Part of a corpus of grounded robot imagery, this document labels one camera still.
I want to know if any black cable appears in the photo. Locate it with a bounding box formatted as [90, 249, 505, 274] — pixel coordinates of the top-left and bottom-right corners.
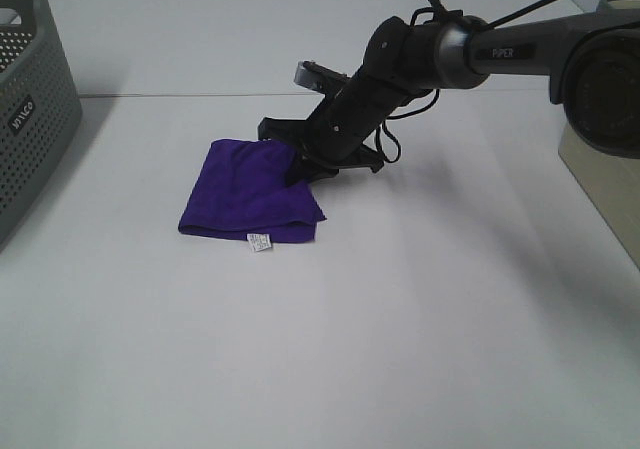
[368, 0, 640, 166]

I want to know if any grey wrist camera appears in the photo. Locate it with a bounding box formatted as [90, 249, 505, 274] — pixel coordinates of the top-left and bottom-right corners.
[294, 61, 350, 95]

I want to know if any grey perforated plastic basket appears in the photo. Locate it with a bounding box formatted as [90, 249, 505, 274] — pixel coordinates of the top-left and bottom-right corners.
[1, 0, 82, 241]

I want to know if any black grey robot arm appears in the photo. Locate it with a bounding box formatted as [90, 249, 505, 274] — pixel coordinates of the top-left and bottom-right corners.
[257, 8, 639, 184]

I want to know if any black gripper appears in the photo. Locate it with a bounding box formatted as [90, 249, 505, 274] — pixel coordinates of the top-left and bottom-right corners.
[257, 71, 411, 186]

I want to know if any purple microfiber towel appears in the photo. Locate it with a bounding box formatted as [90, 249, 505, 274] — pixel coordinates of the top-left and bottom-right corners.
[178, 139, 326, 244]

